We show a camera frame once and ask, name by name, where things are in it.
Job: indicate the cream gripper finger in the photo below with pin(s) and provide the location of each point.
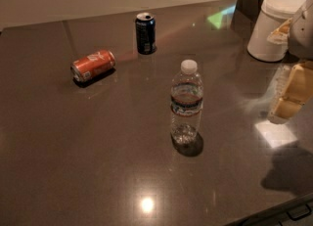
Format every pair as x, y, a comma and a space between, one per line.
293, 90
280, 35

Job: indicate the black drawer handle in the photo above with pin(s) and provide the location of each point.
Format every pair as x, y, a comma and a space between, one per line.
299, 212

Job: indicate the black box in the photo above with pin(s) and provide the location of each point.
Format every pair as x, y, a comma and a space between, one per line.
245, 16

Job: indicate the clear plastic water bottle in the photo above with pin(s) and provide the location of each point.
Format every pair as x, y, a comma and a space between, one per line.
186, 100

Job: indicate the white lidded canister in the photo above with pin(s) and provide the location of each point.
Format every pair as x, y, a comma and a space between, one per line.
273, 13

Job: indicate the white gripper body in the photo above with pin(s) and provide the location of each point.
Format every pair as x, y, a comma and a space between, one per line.
301, 35

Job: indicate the dark blue pepsi can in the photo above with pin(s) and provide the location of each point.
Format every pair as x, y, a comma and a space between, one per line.
145, 25

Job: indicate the orange soda can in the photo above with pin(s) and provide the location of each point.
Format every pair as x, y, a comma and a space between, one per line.
92, 65

